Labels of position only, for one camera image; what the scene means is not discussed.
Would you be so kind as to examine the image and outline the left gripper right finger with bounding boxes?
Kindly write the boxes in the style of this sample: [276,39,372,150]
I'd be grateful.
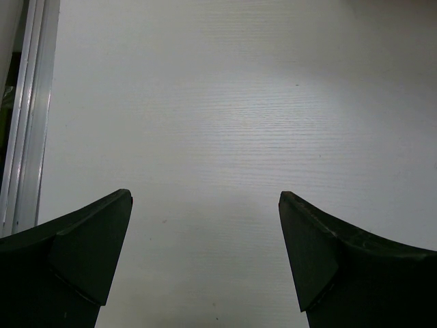
[279,191,436,327]

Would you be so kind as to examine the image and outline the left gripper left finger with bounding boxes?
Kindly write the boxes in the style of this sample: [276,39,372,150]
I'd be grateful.
[1,189,132,327]

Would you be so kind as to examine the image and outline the left aluminium rail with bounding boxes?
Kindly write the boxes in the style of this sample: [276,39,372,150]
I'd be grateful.
[1,1,60,237]

